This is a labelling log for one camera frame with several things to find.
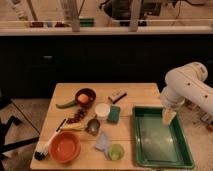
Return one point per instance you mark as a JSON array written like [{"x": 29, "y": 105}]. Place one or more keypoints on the dark red grape bunch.
[{"x": 78, "y": 116}]

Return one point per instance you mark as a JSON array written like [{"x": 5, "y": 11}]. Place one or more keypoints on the white shelf rail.
[{"x": 29, "y": 28}]

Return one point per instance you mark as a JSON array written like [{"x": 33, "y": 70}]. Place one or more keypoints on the white round container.
[{"x": 102, "y": 111}]

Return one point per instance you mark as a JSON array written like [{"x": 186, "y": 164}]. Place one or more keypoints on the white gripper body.
[{"x": 172, "y": 101}]

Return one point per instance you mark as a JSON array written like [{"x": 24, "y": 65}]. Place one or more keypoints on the green plastic tray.
[{"x": 158, "y": 145}]

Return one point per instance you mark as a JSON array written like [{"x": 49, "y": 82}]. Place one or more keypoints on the green chili pepper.
[{"x": 66, "y": 105}]

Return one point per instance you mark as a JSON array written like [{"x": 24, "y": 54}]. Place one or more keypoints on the light green cup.
[{"x": 116, "y": 152}]

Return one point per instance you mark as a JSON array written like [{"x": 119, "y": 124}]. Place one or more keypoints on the whiteboard eraser with black base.
[{"x": 117, "y": 95}]

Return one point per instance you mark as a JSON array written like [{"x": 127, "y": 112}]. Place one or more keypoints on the green sponge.
[{"x": 114, "y": 114}]

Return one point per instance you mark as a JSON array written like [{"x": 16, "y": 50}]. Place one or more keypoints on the yellow corn cob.
[{"x": 73, "y": 126}]

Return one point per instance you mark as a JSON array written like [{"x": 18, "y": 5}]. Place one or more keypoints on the orange plastic bowl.
[{"x": 65, "y": 147}]

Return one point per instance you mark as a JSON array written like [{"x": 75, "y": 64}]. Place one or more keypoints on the orange fruit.
[{"x": 83, "y": 98}]

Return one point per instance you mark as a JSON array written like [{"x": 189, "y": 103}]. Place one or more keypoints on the dark brown bowl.
[{"x": 90, "y": 93}]

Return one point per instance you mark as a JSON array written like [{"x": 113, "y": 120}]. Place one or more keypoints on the pale blue cloth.
[{"x": 102, "y": 142}]

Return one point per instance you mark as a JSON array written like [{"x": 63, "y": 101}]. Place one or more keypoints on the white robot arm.
[{"x": 185, "y": 83}]

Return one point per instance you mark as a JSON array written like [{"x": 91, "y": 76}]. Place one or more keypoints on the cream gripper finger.
[{"x": 167, "y": 116}]

